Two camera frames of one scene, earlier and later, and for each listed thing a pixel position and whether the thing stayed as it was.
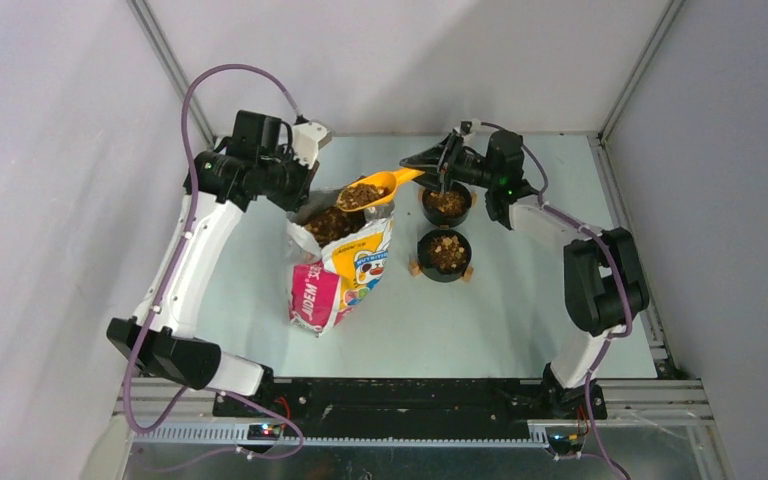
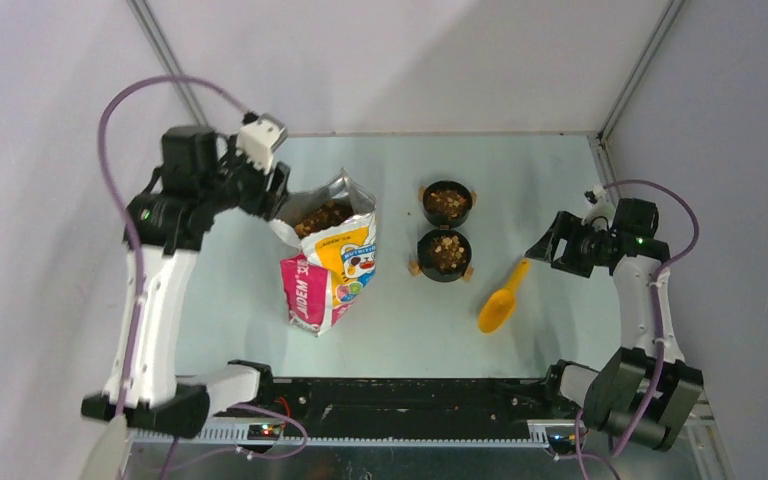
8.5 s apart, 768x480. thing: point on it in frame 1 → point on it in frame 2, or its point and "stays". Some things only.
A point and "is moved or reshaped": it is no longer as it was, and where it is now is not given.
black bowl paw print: [443, 254] stays
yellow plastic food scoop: [373, 189] → [499, 303]
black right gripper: [441, 159] → [566, 226]
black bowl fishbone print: [447, 208] stays
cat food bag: [340, 258] is moved or reshaped
